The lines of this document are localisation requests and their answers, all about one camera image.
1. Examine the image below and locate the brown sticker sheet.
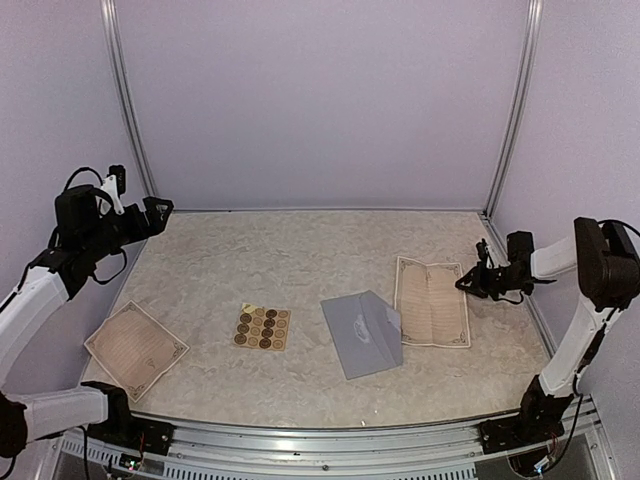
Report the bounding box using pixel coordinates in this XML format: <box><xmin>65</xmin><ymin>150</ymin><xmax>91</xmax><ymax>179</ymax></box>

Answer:
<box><xmin>232</xmin><ymin>303</ymin><xmax>291</xmax><ymax>352</ymax></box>

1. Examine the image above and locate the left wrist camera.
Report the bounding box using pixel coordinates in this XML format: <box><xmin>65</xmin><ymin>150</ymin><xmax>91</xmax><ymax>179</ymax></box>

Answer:
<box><xmin>98</xmin><ymin>165</ymin><xmax>126</xmax><ymax>215</ymax></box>

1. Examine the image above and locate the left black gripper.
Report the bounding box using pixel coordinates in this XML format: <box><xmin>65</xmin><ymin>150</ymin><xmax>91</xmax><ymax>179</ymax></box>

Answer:
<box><xmin>81</xmin><ymin>195</ymin><xmax>172</xmax><ymax>261</ymax></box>

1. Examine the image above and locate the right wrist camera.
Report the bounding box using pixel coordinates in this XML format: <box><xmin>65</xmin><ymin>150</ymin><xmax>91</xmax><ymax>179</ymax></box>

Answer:
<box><xmin>476</xmin><ymin>238</ymin><xmax>499</xmax><ymax>269</ymax></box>

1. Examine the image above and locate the ornate bordered letter sheet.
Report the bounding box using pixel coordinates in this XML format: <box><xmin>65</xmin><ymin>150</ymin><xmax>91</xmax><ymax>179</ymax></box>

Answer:
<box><xmin>84</xmin><ymin>301</ymin><xmax>189</xmax><ymax>403</ymax></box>

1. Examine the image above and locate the beige letter sheet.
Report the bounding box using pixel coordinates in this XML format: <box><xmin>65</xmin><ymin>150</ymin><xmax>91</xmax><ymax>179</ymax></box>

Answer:
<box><xmin>394</xmin><ymin>256</ymin><xmax>471</xmax><ymax>349</ymax></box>

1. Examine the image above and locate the front aluminium rail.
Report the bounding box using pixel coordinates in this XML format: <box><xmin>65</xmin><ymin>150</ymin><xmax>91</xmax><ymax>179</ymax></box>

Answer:
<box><xmin>47</xmin><ymin>394</ymin><xmax>614</xmax><ymax>480</ymax></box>

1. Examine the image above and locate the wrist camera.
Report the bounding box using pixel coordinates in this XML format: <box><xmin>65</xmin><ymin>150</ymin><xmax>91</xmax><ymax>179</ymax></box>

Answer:
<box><xmin>476</xmin><ymin>238</ymin><xmax>499</xmax><ymax>269</ymax></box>
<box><xmin>98</xmin><ymin>165</ymin><xmax>126</xmax><ymax>215</ymax></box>

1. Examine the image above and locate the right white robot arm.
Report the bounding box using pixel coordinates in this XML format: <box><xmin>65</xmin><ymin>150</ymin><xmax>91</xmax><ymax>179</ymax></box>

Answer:
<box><xmin>455</xmin><ymin>217</ymin><xmax>639</xmax><ymax>453</ymax></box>

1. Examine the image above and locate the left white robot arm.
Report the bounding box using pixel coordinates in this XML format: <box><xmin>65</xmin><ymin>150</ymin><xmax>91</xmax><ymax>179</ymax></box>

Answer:
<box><xmin>1</xmin><ymin>165</ymin><xmax>174</xmax><ymax>459</ymax></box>

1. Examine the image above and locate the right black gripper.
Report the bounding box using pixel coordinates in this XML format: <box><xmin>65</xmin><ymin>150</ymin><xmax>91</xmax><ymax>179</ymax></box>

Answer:
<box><xmin>456</xmin><ymin>260</ymin><xmax>532</xmax><ymax>300</ymax></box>

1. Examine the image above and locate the aluminium frame post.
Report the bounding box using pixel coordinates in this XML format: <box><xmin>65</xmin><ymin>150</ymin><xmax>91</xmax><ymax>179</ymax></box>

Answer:
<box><xmin>483</xmin><ymin>0</ymin><xmax>544</xmax><ymax>222</ymax></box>
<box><xmin>99</xmin><ymin>0</ymin><xmax>158</xmax><ymax>196</ymax></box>

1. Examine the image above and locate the left aluminium frame post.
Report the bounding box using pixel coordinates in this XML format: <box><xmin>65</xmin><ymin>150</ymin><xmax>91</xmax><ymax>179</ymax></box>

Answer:
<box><xmin>99</xmin><ymin>0</ymin><xmax>158</xmax><ymax>196</ymax></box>

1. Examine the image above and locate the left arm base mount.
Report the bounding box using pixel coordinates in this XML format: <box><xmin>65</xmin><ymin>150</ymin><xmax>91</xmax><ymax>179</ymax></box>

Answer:
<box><xmin>87</xmin><ymin>410</ymin><xmax>175</xmax><ymax>456</ymax></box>

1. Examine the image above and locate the right aluminium frame post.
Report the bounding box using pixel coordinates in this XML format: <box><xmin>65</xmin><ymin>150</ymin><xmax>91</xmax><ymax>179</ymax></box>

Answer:
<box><xmin>483</xmin><ymin>0</ymin><xmax>544</xmax><ymax>222</ymax></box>

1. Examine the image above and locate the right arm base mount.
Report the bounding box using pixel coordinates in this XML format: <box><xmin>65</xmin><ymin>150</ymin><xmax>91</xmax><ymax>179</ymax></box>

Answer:
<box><xmin>478</xmin><ymin>411</ymin><xmax>564</xmax><ymax>454</ymax></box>

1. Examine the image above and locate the grey envelope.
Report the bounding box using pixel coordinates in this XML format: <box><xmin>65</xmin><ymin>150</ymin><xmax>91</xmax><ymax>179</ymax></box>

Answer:
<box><xmin>320</xmin><ymin>290</ymin><xmax>404</xmax><ymax>380</ymax></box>

